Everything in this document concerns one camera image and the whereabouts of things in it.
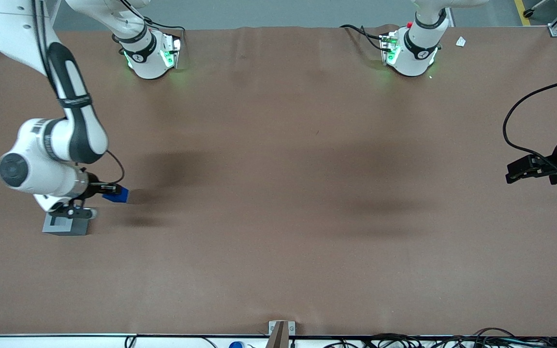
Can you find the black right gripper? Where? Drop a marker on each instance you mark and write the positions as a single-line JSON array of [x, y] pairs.
[[92, 186]]

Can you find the blue plastic part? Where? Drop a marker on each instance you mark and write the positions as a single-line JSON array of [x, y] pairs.
[[118, 195]]

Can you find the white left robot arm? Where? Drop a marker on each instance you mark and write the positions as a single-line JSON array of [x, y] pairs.
[[414, 53]]

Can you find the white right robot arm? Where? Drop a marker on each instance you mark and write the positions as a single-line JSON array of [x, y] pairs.
[[41, 145]]

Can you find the gray square base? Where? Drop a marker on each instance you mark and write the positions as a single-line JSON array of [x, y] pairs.
[[65, 231]]

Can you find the white paper scrap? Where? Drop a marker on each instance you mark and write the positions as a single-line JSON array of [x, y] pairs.
[[461, 41]]

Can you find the black chair caster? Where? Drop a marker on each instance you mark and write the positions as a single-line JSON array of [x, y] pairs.
[[528, 13]]

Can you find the brown table mat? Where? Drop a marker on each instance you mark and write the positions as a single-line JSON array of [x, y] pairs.
[[278, 193]]

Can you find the small blue object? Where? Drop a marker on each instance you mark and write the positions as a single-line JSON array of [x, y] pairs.
[[236, 345]]

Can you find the metal mounting plate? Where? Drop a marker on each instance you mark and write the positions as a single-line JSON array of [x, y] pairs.
[[292, 328]]

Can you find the metal corner bracket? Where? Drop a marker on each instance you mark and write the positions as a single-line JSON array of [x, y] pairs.
[[556, 31]]

